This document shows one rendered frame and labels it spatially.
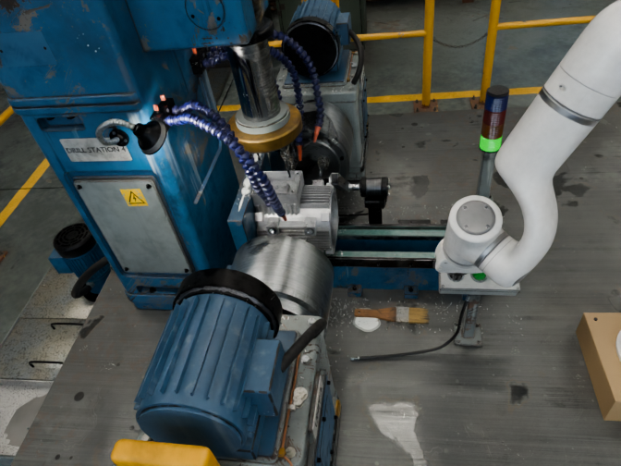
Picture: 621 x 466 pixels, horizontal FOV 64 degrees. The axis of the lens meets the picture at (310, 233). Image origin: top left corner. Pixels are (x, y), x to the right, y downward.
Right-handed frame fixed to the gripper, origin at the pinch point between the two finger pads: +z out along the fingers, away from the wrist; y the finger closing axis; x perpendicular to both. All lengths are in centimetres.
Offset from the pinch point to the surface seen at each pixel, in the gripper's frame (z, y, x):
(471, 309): 15.2, -4.8, 5.2
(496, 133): 21, -14, -47
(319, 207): 8.8, 33.4, -19.0
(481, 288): 2.5, -5.5, 3.3
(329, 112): 19, 34, -55
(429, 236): 27.1, 4.4, -17.9
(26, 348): 66, 156, 16
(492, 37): 160, -43, -202
